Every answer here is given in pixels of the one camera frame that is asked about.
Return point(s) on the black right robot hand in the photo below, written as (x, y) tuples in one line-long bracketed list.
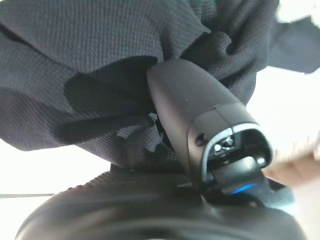
[(195, 100)]

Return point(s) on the black knit garment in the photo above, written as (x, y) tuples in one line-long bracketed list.
[(75, 50)]

